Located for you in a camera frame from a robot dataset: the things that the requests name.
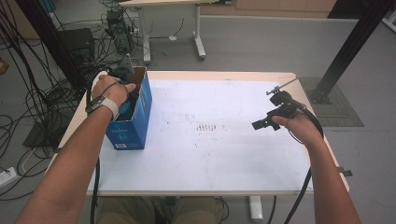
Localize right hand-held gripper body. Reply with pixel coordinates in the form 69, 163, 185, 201
265, 77, 308, 124

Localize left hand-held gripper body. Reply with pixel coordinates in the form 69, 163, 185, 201
108, 53, 138, 85

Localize light blue round bottle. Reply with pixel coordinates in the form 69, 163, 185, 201
117, 99, 135, 121

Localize blue cardboard box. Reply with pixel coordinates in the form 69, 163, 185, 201
105, 65, 153, 151

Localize person's left hand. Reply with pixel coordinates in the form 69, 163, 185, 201
91, 74, 137, 108

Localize person's right hand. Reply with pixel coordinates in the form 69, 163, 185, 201
271, 113, 325, 149

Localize dark computer tower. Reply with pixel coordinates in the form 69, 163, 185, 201
105, 7, 135, 56

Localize white-legged desk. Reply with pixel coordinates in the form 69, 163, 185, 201
119, 0, 233, 65

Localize white table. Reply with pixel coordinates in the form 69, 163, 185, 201
87, 78, 314, 192

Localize black box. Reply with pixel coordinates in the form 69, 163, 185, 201
57, 27, 96, 63

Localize grey table clamp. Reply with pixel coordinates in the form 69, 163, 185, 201
337, 166, 354, 178

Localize white table leg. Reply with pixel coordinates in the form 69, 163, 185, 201
248, 195, 264, 224

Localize black floor plate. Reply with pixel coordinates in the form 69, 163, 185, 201
22, 119, 64, 149

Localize person's olive trousers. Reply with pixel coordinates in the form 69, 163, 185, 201
95, 196, 224, 224

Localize white power strip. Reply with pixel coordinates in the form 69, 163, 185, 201
0, 166, 21, 189

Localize wristwatch with white strap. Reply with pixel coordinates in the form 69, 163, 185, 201
85, 95, 120, 122

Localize black metal frame post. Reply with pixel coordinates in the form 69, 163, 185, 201
15, 0, 89, 96
305, 0, 396, 105

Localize tangle of black cables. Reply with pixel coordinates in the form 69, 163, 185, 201
0, 0, 108, 202

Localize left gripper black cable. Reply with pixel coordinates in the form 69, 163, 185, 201
85, 72, 129, 224

